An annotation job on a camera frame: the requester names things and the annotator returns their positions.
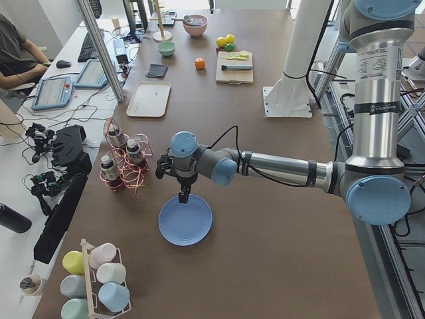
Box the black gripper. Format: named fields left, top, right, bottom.
left=177, top=173, right=198, bottom=203

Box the blue round plate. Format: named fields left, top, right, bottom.
left=158, top=194, right=213, bottom=247

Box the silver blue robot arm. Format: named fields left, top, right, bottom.
left=155, top=1, right=419, bottom=225

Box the dark tea bottle middle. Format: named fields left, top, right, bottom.
left=126, top=139, right=147, bottom=169

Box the dark tea bottle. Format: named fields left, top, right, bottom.
left=108, top=126, right=128, bottom=148
left=100, top=155, right=124, bottom=191
left=126, top=139, right=147, bottom=169

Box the dark tea bottle front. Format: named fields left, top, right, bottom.
left=100, top=155, right=124, bottom=191

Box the dark tea bottle back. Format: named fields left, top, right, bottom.
left=108, top=126, right=128, bottom=148

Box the pink cup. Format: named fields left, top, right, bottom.
left=88, top=243, right=117, bottom=269

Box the cream rabbit tray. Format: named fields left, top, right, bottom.
left=126, top=81, right=171, bottom=118

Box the white cup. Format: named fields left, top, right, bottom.
left=96, top=263, right=127, bottom=284

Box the blue cup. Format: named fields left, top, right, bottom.
left=98, top=282, right=130, bottom=312

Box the grey folded cloth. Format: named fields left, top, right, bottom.
left=146, top=63, right=169, bottom=78

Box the wooden cutting board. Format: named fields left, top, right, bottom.
left=215, top=51, right=254, bottom=84

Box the yellow cup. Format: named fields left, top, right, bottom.
left=62, top=251, right=84, bottom=275

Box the orange mandarin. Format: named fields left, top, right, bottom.
left=195, top=57, right=206, bottom=70

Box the steel muddler black tip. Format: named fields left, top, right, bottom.
left=221, top=64, right=253, bottom=71

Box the grey cup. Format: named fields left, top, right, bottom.
left=60, top=274, right=86, bottom=299

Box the green bowl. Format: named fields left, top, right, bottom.
left=157, top=41, right=176, bottom=56

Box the yellow plastic knife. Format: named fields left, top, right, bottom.
left=222, top=55, right=249, bottom=61

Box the teach pendant far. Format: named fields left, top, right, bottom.
left=74, top=59, right=108, bottom=90

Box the teach pendant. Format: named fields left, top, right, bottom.
left=31, top=76, right=73, bottom=110
left=74, top=59, right=108, bottom=90

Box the mint green cup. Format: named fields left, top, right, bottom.
left=60, top=298, right=88, bottom=319

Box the yellow lemon left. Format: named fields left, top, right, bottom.
left=216, top=37, right=227, bottom=48

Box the yellow lemon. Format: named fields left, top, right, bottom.
left=216, top=37, right=227, bottom=48
left=224, top=35, right=235, bottom=46

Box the yellow lemon right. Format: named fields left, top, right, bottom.
left=224, top=35, right=235, bottom=46

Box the black monitor stand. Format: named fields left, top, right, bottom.
left=122, top=0, right=148, bottom=44

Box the pink bowl with ice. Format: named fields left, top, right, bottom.
left=183, top=15, right=208, bottom=37

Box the teach pendant near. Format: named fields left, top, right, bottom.
left=31, top=76, right=73, bottom=110

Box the steel ice scoop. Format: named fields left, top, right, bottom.
left=173, top=15, right=203, bottom=27

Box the black keyboard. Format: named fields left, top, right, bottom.
left=77, top=33, right=96, bottom=62

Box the black water bottle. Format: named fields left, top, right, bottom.
left=0, top=203, right=32, bottom=234

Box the copper wire bottle rack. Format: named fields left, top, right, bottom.
left=100, top=118, right=153, bottom=192

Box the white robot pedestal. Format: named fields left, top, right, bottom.
left=263, top=0, right=333, bottom=118

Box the aluminium frame post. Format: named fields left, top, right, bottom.
left=76, top=0, right=125, bottom=102

